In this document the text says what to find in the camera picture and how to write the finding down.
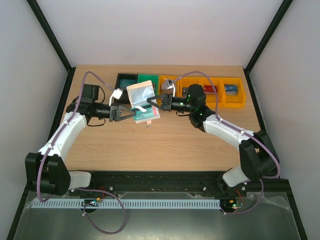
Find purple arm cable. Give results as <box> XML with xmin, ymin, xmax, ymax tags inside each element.
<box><xmin>172</xmin><ymin>71</ymin><xmax>281</xmax><ymax>179</ymax></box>
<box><xmin>36</xmin><ymin>71</ymin><xmax>117</xmax><ymax>203</ymax></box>

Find beige leather card holder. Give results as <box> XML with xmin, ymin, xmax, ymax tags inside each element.
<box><xmin>126</xmin><ymin>80</ymin><xmax>160</xmax><ymax>127</ymax></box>

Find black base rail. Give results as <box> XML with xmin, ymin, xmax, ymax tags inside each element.
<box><xmin>27</xmin><ymin>170</ymin><xmax>291</xmax><ymax>201</ymax></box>

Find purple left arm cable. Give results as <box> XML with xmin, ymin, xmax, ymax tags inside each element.
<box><xmin>36</xmin><ymin>71</ymin><xmax>117</xmax><ymax>203</ymax></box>

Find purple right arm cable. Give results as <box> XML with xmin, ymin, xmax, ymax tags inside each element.
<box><xmin>172</xmin><ymin>71</ymin><xmax>281</xmax><ymax>179</ymax></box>

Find teal black-stripe credit card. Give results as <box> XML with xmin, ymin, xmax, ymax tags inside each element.
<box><xmin>131</xmin><ymin>105</ymin><xmax>160</xmax><ymax>122</ymax></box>

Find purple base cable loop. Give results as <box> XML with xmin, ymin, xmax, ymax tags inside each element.
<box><xmin>82</xmin><ymin>191</ymin><xmax>126</xmax><ymax>235</ymax></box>

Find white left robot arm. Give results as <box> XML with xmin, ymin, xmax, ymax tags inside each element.
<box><xmin>25</xmin><ymin>84</ymin><xmax>136</xmax><ymax>196</ymax></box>

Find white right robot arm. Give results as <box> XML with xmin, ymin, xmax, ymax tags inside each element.
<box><xmin>147</xmin><ymin>84</ymin><xmax>281</xmax><ymax>196</ymax></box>

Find blue card in bin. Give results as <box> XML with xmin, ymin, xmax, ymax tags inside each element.
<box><xmin>224</xmin><ymin>84</ymin><xmax>238</xmax><ymax>96</ymax></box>

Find grey cards in bin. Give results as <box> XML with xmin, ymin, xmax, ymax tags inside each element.
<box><xmin>182</xmin><ymin>87</ymin><xmax>189</xmax><ymax>98</ymax></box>

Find green storage bin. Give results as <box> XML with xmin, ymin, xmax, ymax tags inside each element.
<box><xmin>137</xmin><ymin>74</ymin><xmax>159</xmax><ymax>96</ymax></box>

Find white slotted cable duct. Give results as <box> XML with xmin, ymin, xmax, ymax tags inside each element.
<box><xmin>30</xmin><ymin>198</ymin><xmax>221</xmax><ymax>210</ymax></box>

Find yellow storage bin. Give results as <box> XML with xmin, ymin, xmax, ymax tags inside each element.
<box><xmin>178</xmin><ymin>76</ymin><xmax>201</xmax><ymax>98</ymax></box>
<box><xmin>221</xmin><ymin>77</ymin><xmax>246</xmax><ymax>109</ymax></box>
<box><xmin>200</xmin><ymin>77</ymin><xmax>225</xmax><ymax>109</ymax></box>
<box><xmin>158</xmin><ymin>75</ymin><xmax>181</xmax><ymax>97</ymax></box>

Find blue cards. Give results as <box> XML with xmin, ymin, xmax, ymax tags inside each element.
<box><xmin>128</xmin><ymin>85</ymin><xmax>155</xmax><ymax>107</ymax></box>

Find red card in bin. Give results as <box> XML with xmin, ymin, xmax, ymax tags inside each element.
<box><xmin>203</xmin><ymin>85</ymin><xmax>218</xmax><ymax>95</ymax></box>

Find black storage bin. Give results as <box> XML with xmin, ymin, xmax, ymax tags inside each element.
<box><xmin>114</xmin><ymin>73</ymin><xmax>138</xmax><ymax>104</ymax></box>

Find teal card in black bin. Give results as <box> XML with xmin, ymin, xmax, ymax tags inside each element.
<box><xmin>119</xmin><ymin>79</ymin><xmax>137</xmax><ymax>91</ymax></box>

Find black frame post left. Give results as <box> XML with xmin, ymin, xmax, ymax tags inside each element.
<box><xmin>26</xmin><ymin>0</ymin><xmax>76</xmax><ymax>75</ymax></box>

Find black frame post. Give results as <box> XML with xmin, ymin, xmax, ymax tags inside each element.
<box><xmin>26</xmin><ymin>0</ymin><xmax>76</xmax><ymax>75</ymax></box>
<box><xmin>243</xmin><ymin>0</ymin><xmax>294</xmax><ymax>72</ymax></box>

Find black frame post right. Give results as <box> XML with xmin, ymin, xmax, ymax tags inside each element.
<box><xmin>243</xmin><ymin>0</ymin><xmax>294</xmax><ymax>72</ymax></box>

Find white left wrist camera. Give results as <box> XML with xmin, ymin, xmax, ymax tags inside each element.
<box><xmin>109</xmin><ymin>88</ymin><xmax>123</xmax><ymax>106</ymax></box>

